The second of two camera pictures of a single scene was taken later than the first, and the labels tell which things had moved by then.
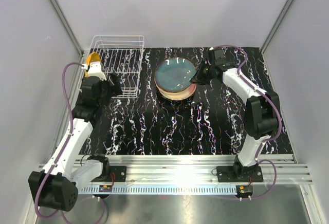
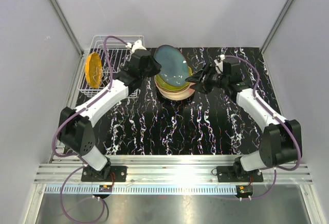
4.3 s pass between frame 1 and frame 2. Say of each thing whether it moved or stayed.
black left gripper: moved
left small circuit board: stayed
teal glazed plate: moved
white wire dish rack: stayed
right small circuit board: stayed
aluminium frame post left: stayed
